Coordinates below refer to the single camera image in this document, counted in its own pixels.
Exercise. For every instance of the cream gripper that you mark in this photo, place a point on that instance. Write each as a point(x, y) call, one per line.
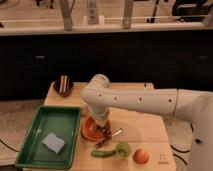
point(101, 122)

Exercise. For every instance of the dark purple grape bunch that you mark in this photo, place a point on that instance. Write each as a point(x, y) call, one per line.
point(104, 132)

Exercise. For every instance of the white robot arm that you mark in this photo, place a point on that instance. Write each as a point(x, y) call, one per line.
point(192, 106)

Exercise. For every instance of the red bowl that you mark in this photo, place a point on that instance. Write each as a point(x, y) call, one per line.
point(88, 129)

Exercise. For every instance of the dark brown bowl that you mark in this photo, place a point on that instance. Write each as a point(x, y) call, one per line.
point(63, 85)

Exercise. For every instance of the green ladle scoop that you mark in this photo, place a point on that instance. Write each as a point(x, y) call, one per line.
point(122, 150)

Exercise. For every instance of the green plastic tray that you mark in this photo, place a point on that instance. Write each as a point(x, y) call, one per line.
point(64, 122)

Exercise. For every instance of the blue sponge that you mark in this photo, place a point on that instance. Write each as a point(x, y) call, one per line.
point(54, 143)

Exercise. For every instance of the orange fruit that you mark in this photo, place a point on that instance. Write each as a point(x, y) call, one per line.
point(141, 156)

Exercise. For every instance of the white remote control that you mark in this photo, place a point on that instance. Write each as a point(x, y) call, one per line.
point(92, 12)

